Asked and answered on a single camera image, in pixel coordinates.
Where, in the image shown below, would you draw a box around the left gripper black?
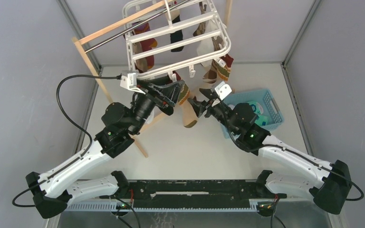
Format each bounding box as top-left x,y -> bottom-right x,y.
127,76 -> 183,135

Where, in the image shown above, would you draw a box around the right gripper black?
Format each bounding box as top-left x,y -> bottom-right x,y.
187,88 -> 239,136

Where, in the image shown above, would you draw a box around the white plastic sock hanger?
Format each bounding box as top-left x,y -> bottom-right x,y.
125,0 -> 231,80

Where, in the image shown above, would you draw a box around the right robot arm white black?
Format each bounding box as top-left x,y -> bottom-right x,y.
188,89 -> 353,215

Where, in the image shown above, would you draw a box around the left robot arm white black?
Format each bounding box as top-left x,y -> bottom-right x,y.
26,80 -> 185,219

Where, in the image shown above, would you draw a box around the white sock black stripes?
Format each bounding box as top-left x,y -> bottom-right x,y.
145,112 -> 154,124

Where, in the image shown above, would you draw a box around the red cuff tan sock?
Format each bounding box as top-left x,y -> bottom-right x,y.
132,22 -> 158,73

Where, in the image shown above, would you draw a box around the navy sock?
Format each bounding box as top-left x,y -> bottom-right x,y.
170,14 -> 184,52

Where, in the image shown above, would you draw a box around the blue plastic basket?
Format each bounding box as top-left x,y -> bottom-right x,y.
223,88 -> 284,132

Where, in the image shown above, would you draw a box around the green white sock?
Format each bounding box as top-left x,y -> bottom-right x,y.
248,101 -> 269,126

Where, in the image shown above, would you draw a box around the dark argyle sock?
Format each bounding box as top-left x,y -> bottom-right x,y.
192,2 -> 207,37

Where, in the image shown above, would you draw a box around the metal rack rod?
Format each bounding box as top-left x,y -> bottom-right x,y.
84,0 -> 190,53

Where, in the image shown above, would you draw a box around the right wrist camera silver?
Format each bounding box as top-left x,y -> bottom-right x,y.
213,81 -> 232,101

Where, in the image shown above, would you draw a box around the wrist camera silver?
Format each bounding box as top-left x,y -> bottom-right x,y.
120,70 -> 146,94
213,81 -> 232,101

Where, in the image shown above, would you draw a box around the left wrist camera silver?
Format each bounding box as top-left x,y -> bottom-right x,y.
120,70 -> 146,94

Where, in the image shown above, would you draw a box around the left camera cable black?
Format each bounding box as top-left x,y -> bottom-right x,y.
56,74 -> 121,149

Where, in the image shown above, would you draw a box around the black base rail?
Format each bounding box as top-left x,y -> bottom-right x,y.
119,179 -> 287,210

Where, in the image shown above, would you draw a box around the wooden drying rack frame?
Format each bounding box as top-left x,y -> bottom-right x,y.
71,0 -> 233,159

